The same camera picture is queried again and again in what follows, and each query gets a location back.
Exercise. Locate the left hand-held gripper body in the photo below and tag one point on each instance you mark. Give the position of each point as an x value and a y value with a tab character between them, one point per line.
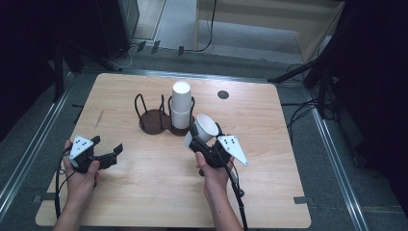
81	146

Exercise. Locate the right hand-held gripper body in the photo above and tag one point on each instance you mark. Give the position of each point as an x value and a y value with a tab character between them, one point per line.
232	147

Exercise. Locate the white paper cup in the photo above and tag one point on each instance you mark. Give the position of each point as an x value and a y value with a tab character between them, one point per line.
205	128
181	94
180	120

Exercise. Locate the person's right hand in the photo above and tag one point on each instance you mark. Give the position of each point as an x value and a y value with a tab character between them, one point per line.
213	179

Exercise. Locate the person's left hand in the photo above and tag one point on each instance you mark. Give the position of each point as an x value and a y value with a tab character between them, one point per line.
80	184

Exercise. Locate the black round table grommet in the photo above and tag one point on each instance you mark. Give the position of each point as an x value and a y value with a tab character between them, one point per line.
223	94

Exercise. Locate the black metal stand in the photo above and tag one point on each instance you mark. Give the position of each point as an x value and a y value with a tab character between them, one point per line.
320	70
59	70

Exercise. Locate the black floor tape piece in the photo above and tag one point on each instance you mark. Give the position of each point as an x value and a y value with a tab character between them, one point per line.
141	46
181	50
155	47

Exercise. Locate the grey tape on table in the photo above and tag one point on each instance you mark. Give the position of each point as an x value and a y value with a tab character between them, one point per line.
300	200

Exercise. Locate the dark curtain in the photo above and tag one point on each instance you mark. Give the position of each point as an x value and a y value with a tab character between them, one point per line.
378	96
22	57

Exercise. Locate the black cabinet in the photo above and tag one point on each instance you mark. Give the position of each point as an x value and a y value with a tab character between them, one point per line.
112	25

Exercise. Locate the metal floor rail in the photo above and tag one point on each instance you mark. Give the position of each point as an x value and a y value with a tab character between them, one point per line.
336	160
32	150

